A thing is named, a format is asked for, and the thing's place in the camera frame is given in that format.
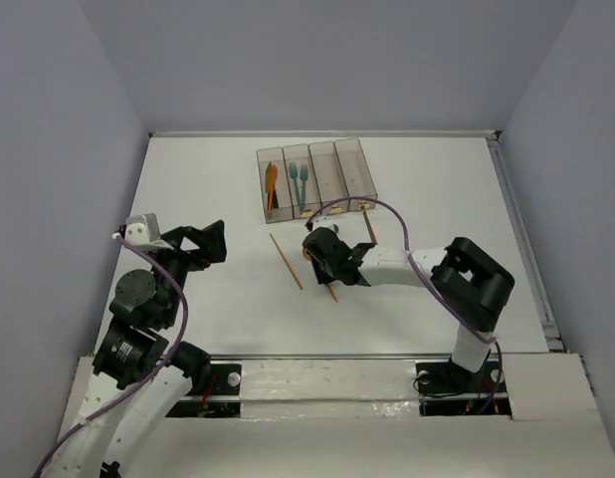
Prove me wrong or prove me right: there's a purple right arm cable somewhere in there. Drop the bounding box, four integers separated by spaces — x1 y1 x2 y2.
305 197 504 399

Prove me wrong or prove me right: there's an orange chopstick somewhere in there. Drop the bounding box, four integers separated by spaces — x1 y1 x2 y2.
362 210 378 245

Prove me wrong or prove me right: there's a white front platform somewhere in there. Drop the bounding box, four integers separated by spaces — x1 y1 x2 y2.
109 354 615 477

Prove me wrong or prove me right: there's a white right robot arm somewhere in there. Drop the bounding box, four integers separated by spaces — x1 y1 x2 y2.
303 226 515 390

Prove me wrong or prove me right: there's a yellow chopstick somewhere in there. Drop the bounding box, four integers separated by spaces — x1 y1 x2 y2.
269 233 304 291

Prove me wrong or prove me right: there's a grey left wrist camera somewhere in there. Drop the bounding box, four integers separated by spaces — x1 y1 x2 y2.
121 213 167 251

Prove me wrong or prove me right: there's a clear bin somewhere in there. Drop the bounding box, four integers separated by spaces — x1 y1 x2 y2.
308 141 349 215
256 147 295 224
334 137 378 211
282 143 321 219

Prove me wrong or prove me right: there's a yellow plastic spoon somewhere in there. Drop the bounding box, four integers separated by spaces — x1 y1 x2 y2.
302 248 338 303

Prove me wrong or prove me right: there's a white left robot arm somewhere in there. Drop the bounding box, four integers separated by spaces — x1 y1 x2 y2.
34 213 227 477

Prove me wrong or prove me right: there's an orange plastic knife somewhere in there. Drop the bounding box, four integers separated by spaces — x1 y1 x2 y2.
266 163 279 210

